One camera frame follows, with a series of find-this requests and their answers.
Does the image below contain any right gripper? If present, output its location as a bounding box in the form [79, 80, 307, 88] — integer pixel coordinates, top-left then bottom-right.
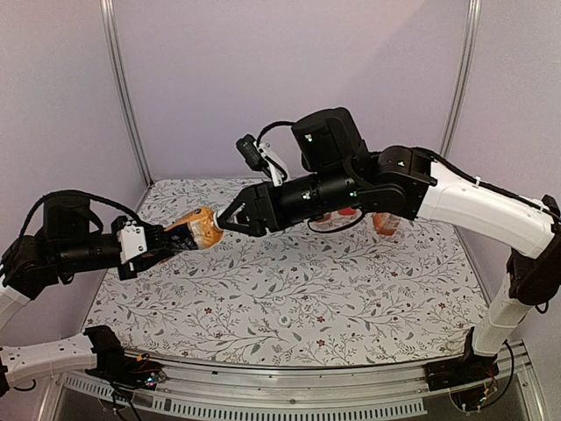
[215, 165, 359, 237]

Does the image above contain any dark label orange bottle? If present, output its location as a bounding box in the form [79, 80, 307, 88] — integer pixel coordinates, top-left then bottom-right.
[154, 207, 224, 259]

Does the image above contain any orange tea bottle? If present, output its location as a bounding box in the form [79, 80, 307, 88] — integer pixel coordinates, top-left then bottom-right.
[310, 212, 334, 231]
[373, 212, 401, 237]
[337, 208, 357, 217]

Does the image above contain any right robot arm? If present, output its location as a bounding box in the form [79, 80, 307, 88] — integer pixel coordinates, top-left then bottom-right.
[217, 107, 560, 382]

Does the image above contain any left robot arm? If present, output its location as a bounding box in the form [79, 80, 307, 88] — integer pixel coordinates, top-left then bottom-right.
[1, 189, 173, 393]

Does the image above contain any floral patterned table mat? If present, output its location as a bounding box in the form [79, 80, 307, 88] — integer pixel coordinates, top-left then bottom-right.
[85, 177, 487, 367]

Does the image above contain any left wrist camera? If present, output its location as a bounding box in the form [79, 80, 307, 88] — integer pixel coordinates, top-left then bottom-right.
[117, 222, 147, 264]

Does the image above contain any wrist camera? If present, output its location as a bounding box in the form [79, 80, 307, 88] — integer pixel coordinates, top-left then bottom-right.
[236, 134, 289, 187]
[117, 222, 147, 264]

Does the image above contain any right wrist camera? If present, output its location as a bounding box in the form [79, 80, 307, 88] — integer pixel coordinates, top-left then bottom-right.
[236, 134, 289, 187]

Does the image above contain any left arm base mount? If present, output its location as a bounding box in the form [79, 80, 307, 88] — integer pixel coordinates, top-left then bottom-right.
[83, 325, 167, 390]

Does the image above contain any aluminium front rail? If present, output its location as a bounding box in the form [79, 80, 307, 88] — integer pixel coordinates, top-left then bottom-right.
[38, 341, 549, 420]

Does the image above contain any left aluminium frame post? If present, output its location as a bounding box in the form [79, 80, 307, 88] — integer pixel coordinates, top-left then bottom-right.
[100, 0, 153, 188]

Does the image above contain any aluminium frame post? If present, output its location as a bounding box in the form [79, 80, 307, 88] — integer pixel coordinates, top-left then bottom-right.
[100, 0, 153, 188]
[439, 0, 482, 158]

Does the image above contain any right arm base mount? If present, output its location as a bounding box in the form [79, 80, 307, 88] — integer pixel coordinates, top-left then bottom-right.
[423, 327, 499, 412]

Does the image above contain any right aluminium frame post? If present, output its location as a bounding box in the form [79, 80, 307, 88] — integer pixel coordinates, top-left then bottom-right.
[439, 0, 482, 158]

